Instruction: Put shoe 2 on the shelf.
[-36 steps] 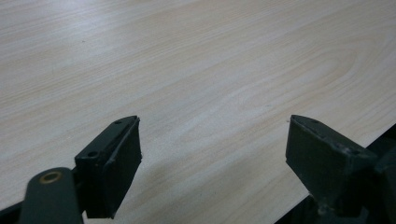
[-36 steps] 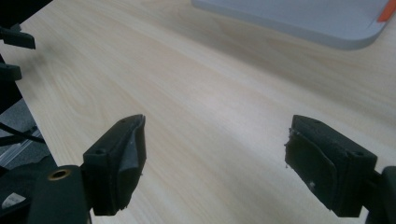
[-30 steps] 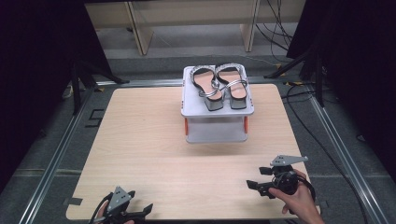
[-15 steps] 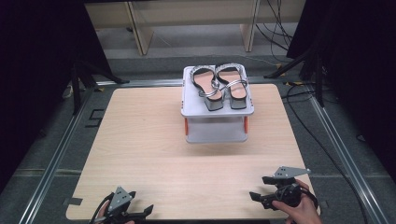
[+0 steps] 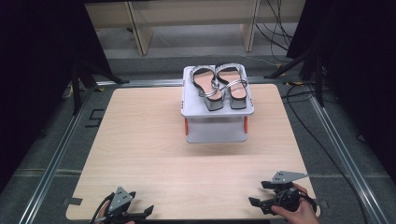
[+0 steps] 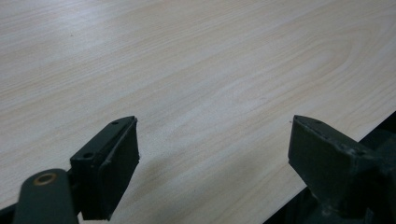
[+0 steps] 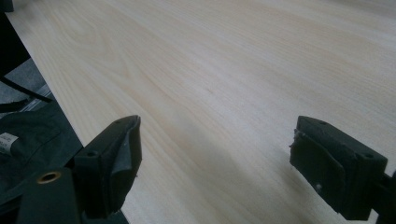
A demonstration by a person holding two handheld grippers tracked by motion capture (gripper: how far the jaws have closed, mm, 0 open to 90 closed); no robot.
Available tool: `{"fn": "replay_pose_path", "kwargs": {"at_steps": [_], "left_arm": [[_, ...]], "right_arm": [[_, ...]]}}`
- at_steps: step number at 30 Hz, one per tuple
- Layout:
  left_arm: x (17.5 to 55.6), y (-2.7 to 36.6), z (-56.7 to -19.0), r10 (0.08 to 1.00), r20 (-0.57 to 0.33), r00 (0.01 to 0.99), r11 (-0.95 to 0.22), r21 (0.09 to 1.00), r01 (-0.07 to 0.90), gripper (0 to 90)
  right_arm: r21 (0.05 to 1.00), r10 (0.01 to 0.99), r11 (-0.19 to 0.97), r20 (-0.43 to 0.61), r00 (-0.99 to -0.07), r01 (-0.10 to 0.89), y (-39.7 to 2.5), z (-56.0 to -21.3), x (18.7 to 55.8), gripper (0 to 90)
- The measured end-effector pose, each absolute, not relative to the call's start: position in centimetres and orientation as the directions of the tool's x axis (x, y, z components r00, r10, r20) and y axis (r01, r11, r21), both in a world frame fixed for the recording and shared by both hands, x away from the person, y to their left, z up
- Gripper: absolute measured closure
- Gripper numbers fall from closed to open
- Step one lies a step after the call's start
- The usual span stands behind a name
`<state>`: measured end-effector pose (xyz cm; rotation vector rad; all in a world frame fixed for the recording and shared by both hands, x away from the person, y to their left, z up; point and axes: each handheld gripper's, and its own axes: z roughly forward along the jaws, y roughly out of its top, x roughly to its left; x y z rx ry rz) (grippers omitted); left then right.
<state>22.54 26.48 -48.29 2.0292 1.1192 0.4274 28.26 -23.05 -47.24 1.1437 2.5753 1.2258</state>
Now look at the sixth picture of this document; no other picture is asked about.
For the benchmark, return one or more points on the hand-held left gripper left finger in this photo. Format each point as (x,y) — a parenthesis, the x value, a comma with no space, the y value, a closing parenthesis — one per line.
(106,169)

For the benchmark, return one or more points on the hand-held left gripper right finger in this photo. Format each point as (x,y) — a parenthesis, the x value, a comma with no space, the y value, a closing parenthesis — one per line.
(323,161)

